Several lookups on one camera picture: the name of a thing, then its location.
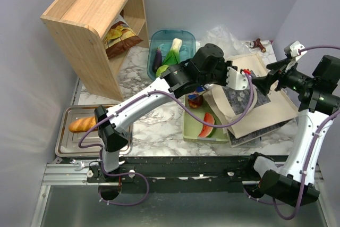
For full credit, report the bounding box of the dark red toy apple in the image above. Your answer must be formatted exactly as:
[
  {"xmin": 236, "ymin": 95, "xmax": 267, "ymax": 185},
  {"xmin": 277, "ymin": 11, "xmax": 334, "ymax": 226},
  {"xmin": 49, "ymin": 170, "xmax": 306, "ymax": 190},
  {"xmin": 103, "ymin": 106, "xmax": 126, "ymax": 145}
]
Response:
[{"xmin": 188, "ymin": 95, "xmax": 204, "ymax": 109}]

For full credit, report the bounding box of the toy baguette bread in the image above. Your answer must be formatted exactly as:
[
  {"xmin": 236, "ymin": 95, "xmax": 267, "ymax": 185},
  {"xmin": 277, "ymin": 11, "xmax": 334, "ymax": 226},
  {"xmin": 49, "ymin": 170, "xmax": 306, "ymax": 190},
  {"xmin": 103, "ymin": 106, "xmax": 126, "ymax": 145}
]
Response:
[{"xmin": 68, "ymin": 116, "xmax": 96, "ymax": 133}]

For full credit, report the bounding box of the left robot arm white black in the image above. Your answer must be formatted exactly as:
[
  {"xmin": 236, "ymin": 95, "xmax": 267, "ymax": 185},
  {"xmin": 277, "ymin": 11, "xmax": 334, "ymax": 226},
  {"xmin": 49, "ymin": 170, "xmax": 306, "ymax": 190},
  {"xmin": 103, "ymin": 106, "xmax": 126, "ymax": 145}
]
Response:
[{"xmin": 95, "ymin": 44, "xmax": 239, "ymax": 182}]

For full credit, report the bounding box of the purple toy eggplant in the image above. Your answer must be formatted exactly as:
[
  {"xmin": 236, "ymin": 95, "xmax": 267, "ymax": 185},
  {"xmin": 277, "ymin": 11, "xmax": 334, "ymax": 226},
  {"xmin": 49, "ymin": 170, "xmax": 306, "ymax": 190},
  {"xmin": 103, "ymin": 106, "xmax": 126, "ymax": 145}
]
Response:
[{"xmin": 152, "ymin": 48, "xmax": 162, "ymax": 73}]

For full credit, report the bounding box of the green toy cabbage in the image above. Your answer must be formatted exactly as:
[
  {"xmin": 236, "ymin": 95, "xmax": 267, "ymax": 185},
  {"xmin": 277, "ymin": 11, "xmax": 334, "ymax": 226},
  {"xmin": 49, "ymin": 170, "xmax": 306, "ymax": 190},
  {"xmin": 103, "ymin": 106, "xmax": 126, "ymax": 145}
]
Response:
[{"xmin": 155, "ymin": 65, "xmax": 169, "ymax": 78}]

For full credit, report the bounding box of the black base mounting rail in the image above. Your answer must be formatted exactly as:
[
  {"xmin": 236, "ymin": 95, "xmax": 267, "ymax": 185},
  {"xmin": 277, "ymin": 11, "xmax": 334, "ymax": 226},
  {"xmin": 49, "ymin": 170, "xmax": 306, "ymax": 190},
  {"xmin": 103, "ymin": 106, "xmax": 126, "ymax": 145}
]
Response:
[{"xmin": 87, "ymin": 156, "xmax": 260, "ymax": 193}]

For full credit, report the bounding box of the canvas tote bag with print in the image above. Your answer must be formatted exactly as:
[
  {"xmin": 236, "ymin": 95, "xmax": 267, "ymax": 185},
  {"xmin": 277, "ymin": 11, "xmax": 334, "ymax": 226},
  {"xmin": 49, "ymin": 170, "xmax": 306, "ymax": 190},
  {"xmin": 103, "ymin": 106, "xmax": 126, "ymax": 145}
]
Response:
[{"xmin": 203, "ymin": 52, "xmax": 300, "ymax": 148}]

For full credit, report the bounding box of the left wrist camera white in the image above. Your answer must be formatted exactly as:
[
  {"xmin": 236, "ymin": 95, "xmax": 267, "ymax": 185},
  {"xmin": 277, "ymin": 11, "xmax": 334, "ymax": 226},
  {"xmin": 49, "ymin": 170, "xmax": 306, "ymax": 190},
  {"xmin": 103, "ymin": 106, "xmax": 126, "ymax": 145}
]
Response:
[{"xmin": 226, "ymin": 67, "xmax": 249, "ymax": 90}]

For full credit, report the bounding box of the potato chips bag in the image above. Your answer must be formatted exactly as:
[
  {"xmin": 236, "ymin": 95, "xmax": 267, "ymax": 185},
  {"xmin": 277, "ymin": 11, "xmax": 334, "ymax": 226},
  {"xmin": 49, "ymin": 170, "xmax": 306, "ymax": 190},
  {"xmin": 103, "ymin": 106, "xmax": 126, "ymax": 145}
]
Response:
[{"xmin": 103, "ymin": 15, "xmax": 143, "ymax": 59}]

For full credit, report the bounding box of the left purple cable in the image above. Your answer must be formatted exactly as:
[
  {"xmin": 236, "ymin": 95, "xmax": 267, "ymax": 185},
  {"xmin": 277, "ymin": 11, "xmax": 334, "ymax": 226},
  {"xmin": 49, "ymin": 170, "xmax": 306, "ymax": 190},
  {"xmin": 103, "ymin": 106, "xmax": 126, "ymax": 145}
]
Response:
[{"xmin": 79, "ymin": 74, "xmax": 257, "ymax": 206}]

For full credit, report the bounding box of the light green plastic basket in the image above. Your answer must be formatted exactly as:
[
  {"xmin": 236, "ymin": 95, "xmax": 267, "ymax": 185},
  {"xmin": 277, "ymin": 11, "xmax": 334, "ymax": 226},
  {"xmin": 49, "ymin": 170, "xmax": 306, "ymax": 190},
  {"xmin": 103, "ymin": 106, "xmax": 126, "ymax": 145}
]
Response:
[{"xmin": 182, "ymin": 97, "xmax": 230, "ymax": 144}]

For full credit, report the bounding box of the teal transparent plastic bin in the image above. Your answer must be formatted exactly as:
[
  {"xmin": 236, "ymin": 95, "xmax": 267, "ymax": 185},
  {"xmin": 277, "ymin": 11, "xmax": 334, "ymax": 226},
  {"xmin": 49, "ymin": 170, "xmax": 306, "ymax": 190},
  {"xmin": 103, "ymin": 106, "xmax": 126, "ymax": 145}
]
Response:
[{"xmin": 147, "ymin": 30, "xmax": 196, "ymax": 81}]

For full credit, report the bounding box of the small red black connector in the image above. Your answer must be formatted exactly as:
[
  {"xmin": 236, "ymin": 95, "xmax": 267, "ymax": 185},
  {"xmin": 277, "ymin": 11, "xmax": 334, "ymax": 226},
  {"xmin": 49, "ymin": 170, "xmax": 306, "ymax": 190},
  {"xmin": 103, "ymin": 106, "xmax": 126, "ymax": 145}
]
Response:
[{"xmin": 249, "ymin": 38, "xmax": 266, "ymax": 53}]

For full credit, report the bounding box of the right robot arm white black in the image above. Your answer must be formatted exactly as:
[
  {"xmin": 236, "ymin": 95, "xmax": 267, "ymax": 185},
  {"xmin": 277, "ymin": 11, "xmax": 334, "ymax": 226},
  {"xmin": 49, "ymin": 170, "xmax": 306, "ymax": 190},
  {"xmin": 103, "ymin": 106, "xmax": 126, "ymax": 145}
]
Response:
[{"xmin": 244, "ymin": 55, "xmax": 339, "ymax": 206}]

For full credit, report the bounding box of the wooden shelf unit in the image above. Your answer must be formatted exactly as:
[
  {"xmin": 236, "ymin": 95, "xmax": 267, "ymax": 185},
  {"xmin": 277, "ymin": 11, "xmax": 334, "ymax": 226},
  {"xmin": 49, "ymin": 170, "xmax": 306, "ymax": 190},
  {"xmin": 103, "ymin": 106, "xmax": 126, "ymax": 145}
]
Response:
[{"xmin": 40, "ymin": 0, "xmax": 149, "ymax": 101}]

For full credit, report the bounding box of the aluminium frame rail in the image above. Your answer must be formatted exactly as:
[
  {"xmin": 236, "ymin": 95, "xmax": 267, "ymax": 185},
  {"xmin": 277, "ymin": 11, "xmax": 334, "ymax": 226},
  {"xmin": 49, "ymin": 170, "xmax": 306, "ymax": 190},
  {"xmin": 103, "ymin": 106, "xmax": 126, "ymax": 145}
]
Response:
[{"xmin": 42, "ymin": 164, "xmax": 88, "ymax": 186}]

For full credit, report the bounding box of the toy bok choy green white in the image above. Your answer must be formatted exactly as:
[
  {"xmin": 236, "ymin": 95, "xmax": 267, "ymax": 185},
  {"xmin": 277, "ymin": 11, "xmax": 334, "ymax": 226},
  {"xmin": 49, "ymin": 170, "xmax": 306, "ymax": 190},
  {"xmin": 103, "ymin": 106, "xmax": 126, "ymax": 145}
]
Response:
[{"xmin": 163, "ymin": 38, "xmax": 182, "ymax": 65}]

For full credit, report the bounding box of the toy watermelon slice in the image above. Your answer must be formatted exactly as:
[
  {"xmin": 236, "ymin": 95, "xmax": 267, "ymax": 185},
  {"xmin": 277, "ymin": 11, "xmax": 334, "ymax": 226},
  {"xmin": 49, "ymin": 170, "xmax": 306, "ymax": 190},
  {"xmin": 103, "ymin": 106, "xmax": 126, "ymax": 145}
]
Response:
[{"xmin": 198, "ymin": 113, "xmax": 215, "ymax": 138}]

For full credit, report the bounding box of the clear plastic grocery bag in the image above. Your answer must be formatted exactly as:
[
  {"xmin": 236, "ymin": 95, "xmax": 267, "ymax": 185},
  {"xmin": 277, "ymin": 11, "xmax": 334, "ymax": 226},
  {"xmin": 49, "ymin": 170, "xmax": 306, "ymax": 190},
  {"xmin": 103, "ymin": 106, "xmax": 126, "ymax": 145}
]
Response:
[{"xmin": 200, "ymin": 26, "xmax": 251, "ymax": 59}]

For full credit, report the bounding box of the silver open-end wrench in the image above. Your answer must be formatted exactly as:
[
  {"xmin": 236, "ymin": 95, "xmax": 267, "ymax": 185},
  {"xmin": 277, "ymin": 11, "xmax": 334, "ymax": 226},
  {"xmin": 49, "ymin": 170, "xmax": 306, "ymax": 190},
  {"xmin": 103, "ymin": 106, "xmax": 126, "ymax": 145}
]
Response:
[{"xmin": 70, "ymin": 159, "xmax": 89, "ymax": 171}]

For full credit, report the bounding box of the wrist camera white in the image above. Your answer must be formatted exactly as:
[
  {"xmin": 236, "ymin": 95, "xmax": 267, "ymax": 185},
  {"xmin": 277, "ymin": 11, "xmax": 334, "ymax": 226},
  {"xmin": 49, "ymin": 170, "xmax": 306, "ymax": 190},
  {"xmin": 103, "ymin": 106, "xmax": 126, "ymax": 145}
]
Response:
[
  {"xmin": 226, "ymin": 67, "xmax": 249, "ymax": 90},
  {"xmin": 284, "ymin": 41, "xmax": 305, "ymax": 71}
]

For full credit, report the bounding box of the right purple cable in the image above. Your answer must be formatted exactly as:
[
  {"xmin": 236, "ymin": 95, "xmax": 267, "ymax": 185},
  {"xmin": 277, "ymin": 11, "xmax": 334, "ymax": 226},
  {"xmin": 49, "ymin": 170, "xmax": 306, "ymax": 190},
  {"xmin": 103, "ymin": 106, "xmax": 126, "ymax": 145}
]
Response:
[{"xmin": 243, "ymin": 45, "xmax": 340, "ymax": 220}]

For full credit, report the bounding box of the purple cable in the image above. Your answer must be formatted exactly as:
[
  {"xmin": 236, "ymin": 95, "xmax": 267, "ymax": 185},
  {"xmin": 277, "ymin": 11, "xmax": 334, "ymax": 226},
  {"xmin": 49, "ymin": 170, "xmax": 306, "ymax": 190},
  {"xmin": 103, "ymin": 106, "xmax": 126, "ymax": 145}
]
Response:
[
  {"xmin": 243, "ymin": 45, "xmax": 340, "ymax": 220},
  {"xmin": 79, "ymin": 74, "xmax": 257, "ymax": 206}
]

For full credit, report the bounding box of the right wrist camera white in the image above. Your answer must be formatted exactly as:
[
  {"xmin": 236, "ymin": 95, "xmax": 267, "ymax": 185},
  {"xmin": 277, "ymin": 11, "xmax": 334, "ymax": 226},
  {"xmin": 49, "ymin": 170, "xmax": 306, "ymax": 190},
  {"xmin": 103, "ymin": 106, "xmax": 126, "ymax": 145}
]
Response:
[{"xmin": 284, "ymin": 41, "xmax": 305, "ymax": 71}]

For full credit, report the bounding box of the metal baking tray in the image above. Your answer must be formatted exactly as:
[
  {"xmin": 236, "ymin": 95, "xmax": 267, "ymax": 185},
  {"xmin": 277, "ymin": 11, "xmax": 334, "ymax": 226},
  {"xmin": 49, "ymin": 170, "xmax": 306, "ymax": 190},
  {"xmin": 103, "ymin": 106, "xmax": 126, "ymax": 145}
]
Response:
[{"xmin": 55, "ymin": 105, "xmax": 133, "ymax": 158}]

